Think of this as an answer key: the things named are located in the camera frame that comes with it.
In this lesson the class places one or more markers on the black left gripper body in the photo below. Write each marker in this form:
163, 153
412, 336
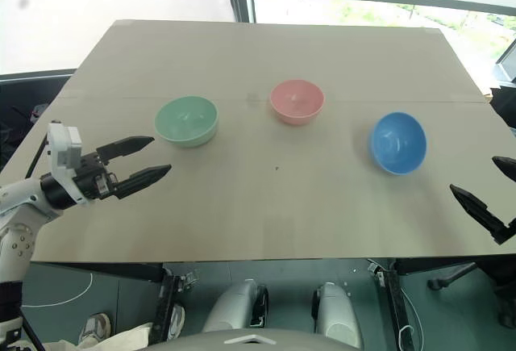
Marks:
90, 179

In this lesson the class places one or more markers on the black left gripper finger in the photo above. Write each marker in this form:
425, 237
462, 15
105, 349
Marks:
145, 177
129, 144

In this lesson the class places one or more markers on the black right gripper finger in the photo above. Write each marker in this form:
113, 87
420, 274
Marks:
477, 210
507, 167

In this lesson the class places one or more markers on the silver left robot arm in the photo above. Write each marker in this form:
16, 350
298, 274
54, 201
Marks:
16, 201

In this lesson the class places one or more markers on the green bowl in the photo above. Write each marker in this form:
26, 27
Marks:
187, 122

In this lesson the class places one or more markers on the black office chair base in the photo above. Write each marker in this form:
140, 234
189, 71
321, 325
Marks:
483, 274

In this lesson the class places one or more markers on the blue bowl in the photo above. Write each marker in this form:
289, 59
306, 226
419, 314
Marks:
398, 142

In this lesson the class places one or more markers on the black table leg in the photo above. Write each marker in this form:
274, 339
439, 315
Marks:
397, 306
165, 306

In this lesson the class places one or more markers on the white sneaker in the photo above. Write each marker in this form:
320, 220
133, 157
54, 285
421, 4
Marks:
96, 327
177, 323

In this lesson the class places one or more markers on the silver left robot leg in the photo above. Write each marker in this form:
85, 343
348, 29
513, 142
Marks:
235, 306

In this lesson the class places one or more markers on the silver robot leg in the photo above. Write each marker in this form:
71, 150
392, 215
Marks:
235, 306
336, 310

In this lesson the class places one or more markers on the white cloth bag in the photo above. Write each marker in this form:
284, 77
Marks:
117, 339

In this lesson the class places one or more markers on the red bowl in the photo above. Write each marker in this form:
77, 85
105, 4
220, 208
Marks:
297, 101

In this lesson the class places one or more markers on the silver right robot leg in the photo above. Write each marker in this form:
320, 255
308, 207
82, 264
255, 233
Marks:
336, 310

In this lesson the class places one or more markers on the grey robot torso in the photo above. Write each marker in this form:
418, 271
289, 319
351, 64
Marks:
250, 341

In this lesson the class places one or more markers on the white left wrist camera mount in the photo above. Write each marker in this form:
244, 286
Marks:
64, 145

